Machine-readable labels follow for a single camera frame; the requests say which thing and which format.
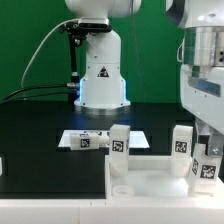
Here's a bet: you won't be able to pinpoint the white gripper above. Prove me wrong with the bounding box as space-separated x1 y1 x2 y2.
180 65 224 158

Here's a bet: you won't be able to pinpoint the white square table top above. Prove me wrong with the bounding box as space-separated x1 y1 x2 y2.
105 156 224 199

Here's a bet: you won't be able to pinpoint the white front fence bar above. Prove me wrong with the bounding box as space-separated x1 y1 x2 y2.
0 198 224 224

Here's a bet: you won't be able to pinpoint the white left fence piece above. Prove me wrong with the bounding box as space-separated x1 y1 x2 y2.
0 157 3 176

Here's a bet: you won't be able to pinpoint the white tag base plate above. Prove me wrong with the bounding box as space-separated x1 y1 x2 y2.
58 130 150 148

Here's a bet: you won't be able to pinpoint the grey camera cable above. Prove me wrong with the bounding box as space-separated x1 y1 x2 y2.
20 18 80 90

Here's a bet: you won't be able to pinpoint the black cables on table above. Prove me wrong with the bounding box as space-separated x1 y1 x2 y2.
0 84 73 104

